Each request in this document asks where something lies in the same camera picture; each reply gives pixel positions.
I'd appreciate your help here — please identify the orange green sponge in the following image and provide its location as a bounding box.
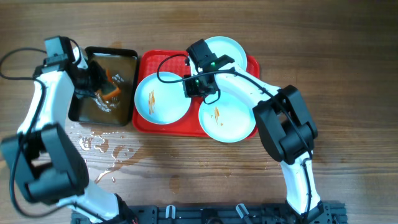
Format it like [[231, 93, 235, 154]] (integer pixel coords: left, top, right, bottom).
[[95, 69, 121, 101]]

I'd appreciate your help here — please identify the light blue plate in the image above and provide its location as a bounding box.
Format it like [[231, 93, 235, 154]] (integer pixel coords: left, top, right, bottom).
[[188, 36, 248, 75], [134, 72, 192, 124], [198, 92, 255, 143]]

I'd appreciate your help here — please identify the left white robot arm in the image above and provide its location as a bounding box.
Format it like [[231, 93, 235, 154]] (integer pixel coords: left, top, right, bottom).
[[1, 60, 134, 223]]

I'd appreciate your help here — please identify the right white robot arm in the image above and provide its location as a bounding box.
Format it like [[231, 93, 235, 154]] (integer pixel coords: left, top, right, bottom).
[[186, 56, 321, 217]]

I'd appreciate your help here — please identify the black water tray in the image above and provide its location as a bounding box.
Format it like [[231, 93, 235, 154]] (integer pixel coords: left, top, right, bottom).
[[68, 47, 138, 126]]

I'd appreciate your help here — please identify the red plastic tray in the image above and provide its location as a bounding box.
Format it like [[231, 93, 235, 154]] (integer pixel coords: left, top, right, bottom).
[[132, 49, 261, 138]]

